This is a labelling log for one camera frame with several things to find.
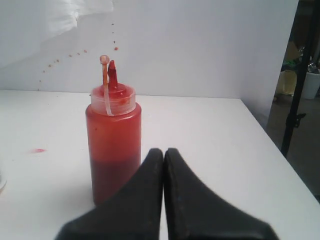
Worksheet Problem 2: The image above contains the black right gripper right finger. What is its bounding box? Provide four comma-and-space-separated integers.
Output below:
163, 148, 278, 240

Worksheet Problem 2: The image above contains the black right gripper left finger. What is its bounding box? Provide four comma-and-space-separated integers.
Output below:
56, 148, 164, 240

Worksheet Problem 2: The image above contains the red sauce squeeze bottle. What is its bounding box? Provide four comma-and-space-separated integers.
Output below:
85, 55, 142, 205

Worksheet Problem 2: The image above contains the yellow bag in background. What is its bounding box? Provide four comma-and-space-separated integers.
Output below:
275, 70, 297, 96

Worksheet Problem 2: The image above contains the white bucket in background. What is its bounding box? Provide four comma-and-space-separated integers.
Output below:
301, 72, 320, 100

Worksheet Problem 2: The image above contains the cardboard box in background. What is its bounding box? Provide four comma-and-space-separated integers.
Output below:
284, 41, 300, 62

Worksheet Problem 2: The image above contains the white cloth backdrop sheet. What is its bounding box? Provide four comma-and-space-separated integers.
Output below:
0, 0, 114, 68

